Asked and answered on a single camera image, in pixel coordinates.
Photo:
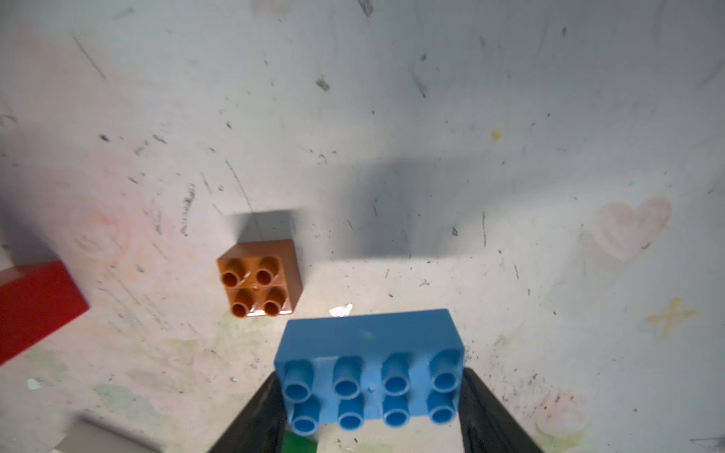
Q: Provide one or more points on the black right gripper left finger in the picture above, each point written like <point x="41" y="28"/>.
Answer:
<point x="260" y="426"/>

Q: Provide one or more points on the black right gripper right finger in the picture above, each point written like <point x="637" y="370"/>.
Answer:
<point x="486" y="425"/>

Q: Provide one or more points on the light blue long lego brick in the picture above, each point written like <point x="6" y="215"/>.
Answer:
<point x="391" y="367"/>

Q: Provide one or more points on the red lego brick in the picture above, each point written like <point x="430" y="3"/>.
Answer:
<point x="36" y="301"/>

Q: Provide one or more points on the green lego brick right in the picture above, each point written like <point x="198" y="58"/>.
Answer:
<point x="293" y="443"/>

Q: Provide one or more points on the orange lego brick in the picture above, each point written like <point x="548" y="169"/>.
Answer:
<point x="261" y="278"/>

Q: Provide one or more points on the white flat lego plate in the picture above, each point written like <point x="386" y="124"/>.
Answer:
<point x="85" y="436"/>

